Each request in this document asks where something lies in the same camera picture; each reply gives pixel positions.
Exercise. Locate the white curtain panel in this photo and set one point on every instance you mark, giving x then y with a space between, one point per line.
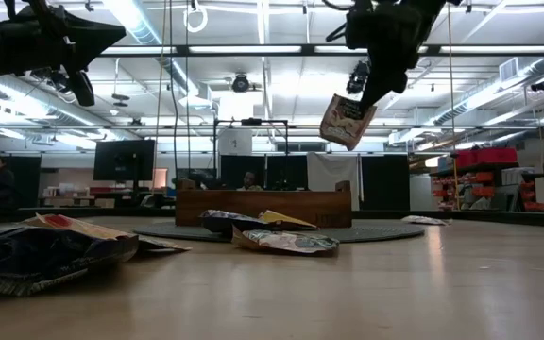
333 170

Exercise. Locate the cluttered wooden desk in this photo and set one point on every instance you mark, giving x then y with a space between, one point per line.
64 191

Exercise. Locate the orange mango tea packet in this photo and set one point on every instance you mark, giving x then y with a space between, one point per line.
78 226

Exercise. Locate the silver ventilation duct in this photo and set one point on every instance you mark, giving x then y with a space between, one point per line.
480 96

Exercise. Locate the black hanging spotlight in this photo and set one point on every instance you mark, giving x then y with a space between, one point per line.
57 81
357 80

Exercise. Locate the black monitor on stand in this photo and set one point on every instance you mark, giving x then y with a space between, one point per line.
123 160

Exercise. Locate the overhead light bar frame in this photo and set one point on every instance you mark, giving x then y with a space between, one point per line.
307 49

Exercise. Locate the black table frame rail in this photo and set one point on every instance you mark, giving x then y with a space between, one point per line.
489 216

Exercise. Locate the black background rig frame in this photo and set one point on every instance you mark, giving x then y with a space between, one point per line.
253 122

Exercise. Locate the pale tea packet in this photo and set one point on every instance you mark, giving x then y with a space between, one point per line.
425 220

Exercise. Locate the purple tea packet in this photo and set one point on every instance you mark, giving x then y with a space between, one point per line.
225 222
40 257

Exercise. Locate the round grey woven placemat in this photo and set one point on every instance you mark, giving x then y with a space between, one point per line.
376 232

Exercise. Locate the black overhead camera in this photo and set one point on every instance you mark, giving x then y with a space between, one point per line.
241 83

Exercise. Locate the white paper sign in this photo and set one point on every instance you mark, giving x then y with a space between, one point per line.
235 141

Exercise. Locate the red storage bins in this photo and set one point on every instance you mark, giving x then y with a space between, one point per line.
489 156

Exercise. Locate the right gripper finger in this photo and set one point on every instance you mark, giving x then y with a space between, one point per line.
395 80
373 85

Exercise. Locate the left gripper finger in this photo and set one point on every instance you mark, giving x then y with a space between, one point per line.
90 52
92 33

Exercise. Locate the wooden tea caddy box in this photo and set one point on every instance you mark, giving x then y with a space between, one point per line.
291 208

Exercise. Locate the black divider panel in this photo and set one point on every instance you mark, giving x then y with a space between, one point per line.
385 181
241 163
26 179

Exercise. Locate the shelf with orange bins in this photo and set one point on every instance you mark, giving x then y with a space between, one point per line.
484 191

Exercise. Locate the yellow tea packet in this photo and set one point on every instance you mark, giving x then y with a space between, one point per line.
281 219

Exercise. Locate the small black ceiling device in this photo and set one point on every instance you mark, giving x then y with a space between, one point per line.
542 85

